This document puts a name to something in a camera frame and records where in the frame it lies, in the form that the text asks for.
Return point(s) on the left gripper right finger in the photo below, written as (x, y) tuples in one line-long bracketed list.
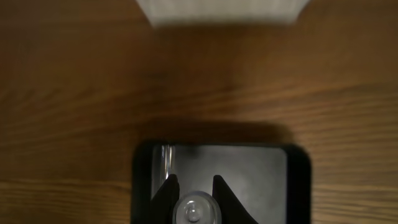
[(231, 208)]

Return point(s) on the white test tube rack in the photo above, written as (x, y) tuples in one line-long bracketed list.
[(217, 11)]

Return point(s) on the black tray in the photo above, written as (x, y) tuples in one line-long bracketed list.
[(248, 174)]

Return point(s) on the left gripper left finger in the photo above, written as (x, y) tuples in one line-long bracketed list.
[(164, 205)]

